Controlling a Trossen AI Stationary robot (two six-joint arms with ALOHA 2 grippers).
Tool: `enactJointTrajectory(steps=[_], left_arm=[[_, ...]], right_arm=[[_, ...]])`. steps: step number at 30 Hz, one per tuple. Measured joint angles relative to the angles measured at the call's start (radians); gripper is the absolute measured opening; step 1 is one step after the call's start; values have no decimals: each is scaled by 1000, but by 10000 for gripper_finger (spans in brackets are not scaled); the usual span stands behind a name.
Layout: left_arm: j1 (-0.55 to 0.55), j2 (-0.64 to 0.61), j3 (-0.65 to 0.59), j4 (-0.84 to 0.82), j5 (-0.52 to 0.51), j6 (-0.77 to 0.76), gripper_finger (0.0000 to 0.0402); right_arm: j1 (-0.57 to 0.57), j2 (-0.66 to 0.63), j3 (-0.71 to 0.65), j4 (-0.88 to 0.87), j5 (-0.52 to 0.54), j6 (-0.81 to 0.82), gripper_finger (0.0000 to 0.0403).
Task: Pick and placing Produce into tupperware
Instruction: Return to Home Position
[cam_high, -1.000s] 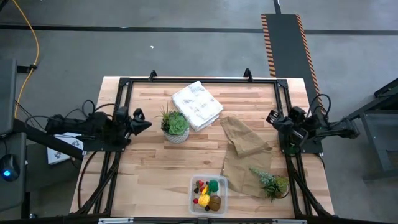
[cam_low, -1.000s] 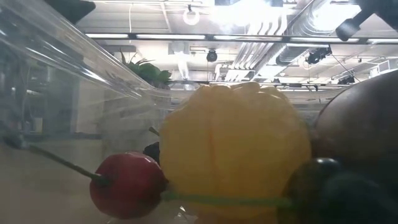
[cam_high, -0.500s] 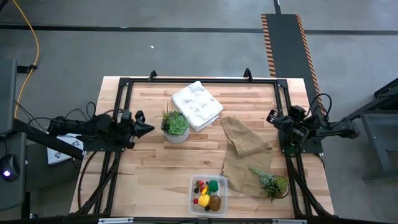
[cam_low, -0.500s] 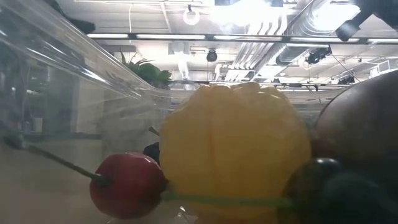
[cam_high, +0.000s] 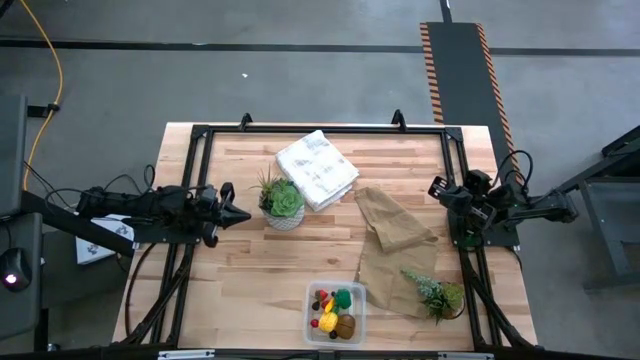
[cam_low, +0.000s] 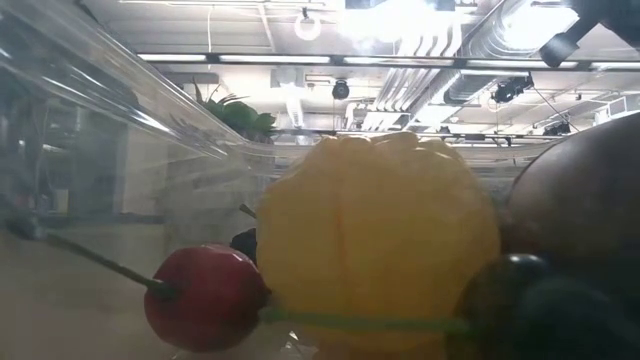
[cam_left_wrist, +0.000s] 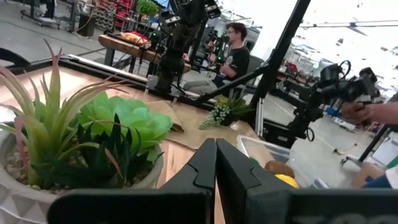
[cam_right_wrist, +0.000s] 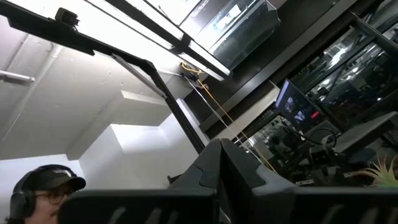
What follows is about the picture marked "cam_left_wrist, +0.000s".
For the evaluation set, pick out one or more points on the brown toy kiwi fruit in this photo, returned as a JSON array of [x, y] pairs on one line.
[[278, 168]]

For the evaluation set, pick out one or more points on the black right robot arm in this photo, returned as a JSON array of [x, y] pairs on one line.
[[172, 62]]

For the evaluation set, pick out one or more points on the clear plastic tupperware container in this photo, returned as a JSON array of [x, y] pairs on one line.
[[264, 149]]

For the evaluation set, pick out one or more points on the tan toy bread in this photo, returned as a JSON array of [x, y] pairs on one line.
[[133, 37]]

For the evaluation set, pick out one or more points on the artificial succulents in white pot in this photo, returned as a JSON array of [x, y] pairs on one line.
[[124, 118]]

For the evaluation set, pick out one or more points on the person's forearm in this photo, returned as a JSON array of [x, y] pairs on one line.
[[385, 112]]

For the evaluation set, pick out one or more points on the grey office chair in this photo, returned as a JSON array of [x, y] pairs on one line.
[[255, 67]]

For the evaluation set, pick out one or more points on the crumpled brown paper sheet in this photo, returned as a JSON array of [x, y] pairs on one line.
[[192, 130]]

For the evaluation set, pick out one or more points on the black diagonal frame brace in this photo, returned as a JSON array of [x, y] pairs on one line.
[[230, 85]]

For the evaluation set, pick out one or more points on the black tripod stand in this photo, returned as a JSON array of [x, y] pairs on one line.
[[373, 144]]

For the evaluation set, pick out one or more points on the person's hand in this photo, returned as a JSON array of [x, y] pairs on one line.
[[354, 112]]

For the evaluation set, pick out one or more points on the dark green toy bell pepper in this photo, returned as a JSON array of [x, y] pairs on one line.
[[255, 161]]

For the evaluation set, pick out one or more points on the person's leg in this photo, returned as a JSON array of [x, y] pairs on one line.
[[370, 175]]

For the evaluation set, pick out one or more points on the red storage rack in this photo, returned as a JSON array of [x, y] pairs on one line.
[[122, 12]]

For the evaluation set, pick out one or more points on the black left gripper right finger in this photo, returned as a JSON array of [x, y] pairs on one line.
[[242, 186]]

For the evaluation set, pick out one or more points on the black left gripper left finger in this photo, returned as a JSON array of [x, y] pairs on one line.
[[202, 168]]

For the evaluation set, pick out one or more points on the grey rolling cart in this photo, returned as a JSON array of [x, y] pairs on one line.
[[40, 20]]

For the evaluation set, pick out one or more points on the black frame post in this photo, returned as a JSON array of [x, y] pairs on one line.
[[280, 46]]

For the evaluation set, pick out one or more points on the black table edge rail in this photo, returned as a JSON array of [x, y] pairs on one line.
[[102, 70]]

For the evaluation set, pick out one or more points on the yellow toy bell pepper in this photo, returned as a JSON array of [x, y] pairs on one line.
[[286, 181]]

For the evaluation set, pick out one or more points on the black bin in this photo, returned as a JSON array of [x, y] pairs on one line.
[[86, 25]]

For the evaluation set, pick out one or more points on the small potted green plant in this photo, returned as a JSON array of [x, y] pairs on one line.
[[228, 109]]

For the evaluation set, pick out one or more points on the wooden table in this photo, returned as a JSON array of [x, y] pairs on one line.
[[130, 49]]

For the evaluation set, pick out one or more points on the green leafy plant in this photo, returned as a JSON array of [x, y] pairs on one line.
[[147, 7]]

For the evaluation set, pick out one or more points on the person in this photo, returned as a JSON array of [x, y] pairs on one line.
[[236, 59]]

